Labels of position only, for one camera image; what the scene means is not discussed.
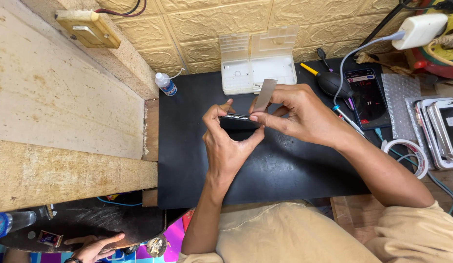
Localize person's right hand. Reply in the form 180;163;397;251
248;84;359;149

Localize person's left hand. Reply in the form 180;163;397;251
202;98;266;176

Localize black smartphone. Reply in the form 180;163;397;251
219;113;262;131

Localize thin steel pry blade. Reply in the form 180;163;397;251
252;78;278;113

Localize black air blower yellow nozzle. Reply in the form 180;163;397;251
300;62;355;99

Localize black work mat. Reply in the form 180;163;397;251
157;58;414;210

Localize black purple spudger tool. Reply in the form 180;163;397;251
317;47;355;111

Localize black phone with lit screen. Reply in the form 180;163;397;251
344;68;392;131

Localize clear plastic screw box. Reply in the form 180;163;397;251
219;25;299;96

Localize red packet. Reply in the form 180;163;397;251
181;208;195;233

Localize small white glue bottle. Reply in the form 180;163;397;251
154;72;178;97

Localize clear bubble wrap sheet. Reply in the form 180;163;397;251
381;73;423;141

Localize white tape roll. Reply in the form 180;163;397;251
381;139;429;180

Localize stack of white phones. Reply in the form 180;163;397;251
414;97;453;171

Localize dark round table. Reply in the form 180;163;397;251
0;191;167;253

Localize white charger adapter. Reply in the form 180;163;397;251
391;13;449;51

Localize wooden beam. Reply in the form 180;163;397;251
0;138;159;213

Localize small printed packet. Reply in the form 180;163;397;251
37;230;64;248

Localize clear plastic water bottle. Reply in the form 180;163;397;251
0;211;37;240

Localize silver screwdriver blue ring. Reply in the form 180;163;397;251
331;104;374;144

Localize grey charging cable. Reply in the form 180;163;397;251
333;31;407;107

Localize brown plug with cord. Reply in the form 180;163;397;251
354;52;414;76

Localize thin blue cable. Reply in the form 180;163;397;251
97;196;143;207

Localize red extension cord reel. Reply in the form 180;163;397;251
405;0;453;80

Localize teal cable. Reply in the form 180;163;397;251
374;128;453;222

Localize red and black wires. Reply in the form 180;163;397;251
94;0;147;18

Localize wooden switch box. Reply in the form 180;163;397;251
54;9;121;49

